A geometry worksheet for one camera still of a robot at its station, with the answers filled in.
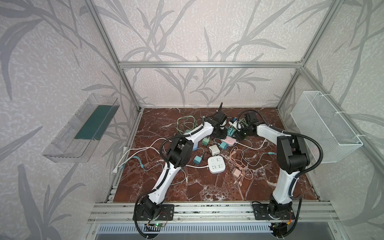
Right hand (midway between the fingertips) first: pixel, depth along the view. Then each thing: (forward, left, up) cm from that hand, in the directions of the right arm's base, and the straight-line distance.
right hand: (235, 128), depth 101 cm
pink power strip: (-8, +5, -2) cm, 9 cm away
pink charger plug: (-29, +3, -3) cm, 29 cm away
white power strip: (-24, +14, -2) cm, 28 cm away
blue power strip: (-11, +27, -3) cm, 30 cm away
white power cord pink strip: (-12, -9, -5) cm, 16 cm away
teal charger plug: (-22, +26, -2) cm, 34 cm away
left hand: (-3, +6, 0) cm, 7 cm away
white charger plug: (-15, +15, -3) cm, 21 cm away
